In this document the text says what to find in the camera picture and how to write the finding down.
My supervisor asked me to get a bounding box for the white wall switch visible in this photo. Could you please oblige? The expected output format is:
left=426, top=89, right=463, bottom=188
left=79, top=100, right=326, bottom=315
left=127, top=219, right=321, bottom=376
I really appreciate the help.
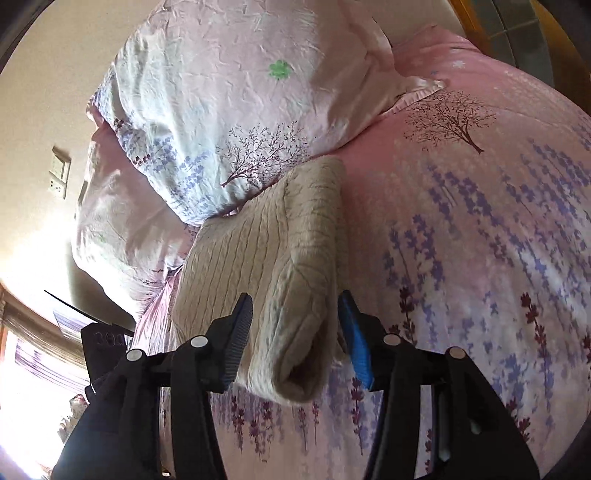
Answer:
left=50, top=146, right=73, bottom=180

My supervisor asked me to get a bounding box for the pink pillow with tree print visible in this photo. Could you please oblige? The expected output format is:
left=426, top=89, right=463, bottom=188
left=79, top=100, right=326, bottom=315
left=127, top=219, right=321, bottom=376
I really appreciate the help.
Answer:
left=87, top=0, right=451, bottom=228

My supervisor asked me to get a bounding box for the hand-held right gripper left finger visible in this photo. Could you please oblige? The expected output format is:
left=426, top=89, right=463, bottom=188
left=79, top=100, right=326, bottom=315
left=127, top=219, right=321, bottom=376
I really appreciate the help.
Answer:
left=113, top=292, right=254, bottom=480

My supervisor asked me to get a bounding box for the striped window curtain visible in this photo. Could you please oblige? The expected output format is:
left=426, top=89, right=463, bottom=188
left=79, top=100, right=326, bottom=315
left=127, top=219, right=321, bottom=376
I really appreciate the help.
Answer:
left=2, top=318, right=91, bottom=416

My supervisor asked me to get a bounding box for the person's dark clothing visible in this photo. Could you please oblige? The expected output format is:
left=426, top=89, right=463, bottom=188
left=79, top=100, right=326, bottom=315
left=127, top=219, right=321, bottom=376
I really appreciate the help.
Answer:
left=51, top=373, right=162, bottom=480

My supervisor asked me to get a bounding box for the beige cable-knit sweater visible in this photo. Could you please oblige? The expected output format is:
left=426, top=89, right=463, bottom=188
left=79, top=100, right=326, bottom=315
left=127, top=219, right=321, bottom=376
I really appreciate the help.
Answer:
left=171, top=155, right=350, bottom=408

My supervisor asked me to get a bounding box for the black perforated panel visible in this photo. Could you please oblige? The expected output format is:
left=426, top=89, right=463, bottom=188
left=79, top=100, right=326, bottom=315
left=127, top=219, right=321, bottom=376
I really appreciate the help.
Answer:
left=80, top=322, right=136, bottom=394

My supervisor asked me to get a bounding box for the pink floral pillow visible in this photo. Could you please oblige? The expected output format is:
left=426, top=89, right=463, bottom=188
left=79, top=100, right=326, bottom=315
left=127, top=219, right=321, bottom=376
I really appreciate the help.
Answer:
left=74, top=108, right=202, bottom=320

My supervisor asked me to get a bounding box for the wooden wardrobe door with glass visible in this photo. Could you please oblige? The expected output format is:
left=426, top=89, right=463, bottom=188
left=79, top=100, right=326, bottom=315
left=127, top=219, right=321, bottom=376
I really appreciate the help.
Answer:
left=450, top=0, right=591, bottom=116

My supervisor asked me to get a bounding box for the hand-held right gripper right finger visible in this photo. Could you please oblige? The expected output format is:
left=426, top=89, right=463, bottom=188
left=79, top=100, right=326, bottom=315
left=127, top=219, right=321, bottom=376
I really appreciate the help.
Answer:
left=337, top=290, right=541, bottom=480

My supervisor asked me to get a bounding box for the pink lavender print bedsheet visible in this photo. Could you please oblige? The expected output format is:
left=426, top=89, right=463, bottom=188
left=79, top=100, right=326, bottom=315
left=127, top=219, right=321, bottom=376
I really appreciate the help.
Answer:
left=131, top=25, right=591, bottom=480

